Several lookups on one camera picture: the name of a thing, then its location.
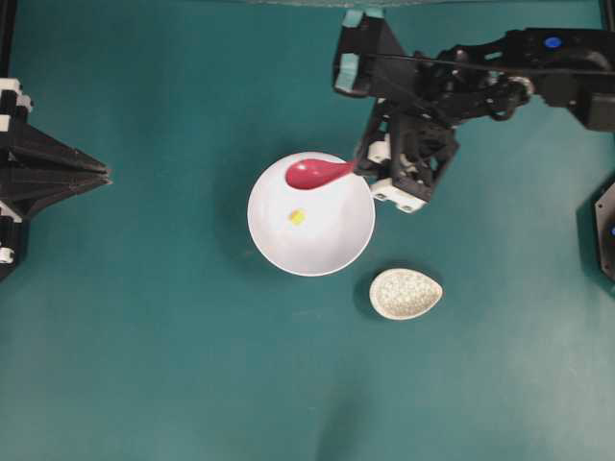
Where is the white round bowl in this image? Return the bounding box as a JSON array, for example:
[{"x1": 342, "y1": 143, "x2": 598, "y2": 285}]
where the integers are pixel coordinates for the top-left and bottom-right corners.
[{"x1": 247, "y1": 152, "x2": 376, "y2": 277}]

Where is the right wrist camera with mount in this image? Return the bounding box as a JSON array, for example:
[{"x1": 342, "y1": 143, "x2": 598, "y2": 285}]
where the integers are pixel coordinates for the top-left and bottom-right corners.
[{"x1": 332, "y1": 8, "x2": 418, "y2": 102}]

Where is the black aluminium frame rail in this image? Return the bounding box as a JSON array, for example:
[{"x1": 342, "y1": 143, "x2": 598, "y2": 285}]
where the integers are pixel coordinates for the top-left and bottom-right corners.
[{"x1": 0, "y1": 0, "x2": 17, "y2": 78}]

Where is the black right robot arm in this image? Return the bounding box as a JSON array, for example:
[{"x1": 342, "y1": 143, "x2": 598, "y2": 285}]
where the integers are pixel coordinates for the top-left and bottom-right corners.
[{"x1": 350, "y1": 23, "x2": 614, "y2": 205}]

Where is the red plastic spoon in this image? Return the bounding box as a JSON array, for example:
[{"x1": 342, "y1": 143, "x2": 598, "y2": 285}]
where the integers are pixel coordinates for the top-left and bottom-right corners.
[{"x1": 284, "y1": 158, "x2": 357, "y2": 190}]

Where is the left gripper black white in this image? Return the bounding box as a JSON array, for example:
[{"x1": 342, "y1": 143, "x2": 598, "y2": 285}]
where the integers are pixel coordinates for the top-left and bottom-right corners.
[{"x1": 1, "y1": 78, "x2": 111, "y2": 281}]

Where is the crackle-glaze spoon rest dish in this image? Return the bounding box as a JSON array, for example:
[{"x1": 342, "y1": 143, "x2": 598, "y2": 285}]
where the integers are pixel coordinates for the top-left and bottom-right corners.
[{"x1": 369, "y1": 268, "x2": 443, "y2": 321}]

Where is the yellow hexagonal prism block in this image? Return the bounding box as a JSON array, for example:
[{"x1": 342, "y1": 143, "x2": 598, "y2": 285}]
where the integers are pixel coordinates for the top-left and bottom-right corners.
[{"x1": 288, "y1": 208, "x2": 306, "y2": 226}]

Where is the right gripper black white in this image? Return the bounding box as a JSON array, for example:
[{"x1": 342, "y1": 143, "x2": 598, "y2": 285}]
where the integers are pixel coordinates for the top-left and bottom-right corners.
[{"x1": 353, "y1": 98, "x2": 458, "y2": 212}]

